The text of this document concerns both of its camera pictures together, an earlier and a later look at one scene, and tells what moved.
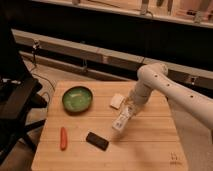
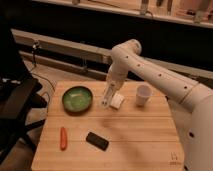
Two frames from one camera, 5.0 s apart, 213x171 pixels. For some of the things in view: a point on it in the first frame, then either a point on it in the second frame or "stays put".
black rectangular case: [97, 141] stays put
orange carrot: [63, 139] stays put
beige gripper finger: [133, 109] -> [108, 94]
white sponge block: [117, 101] stays put
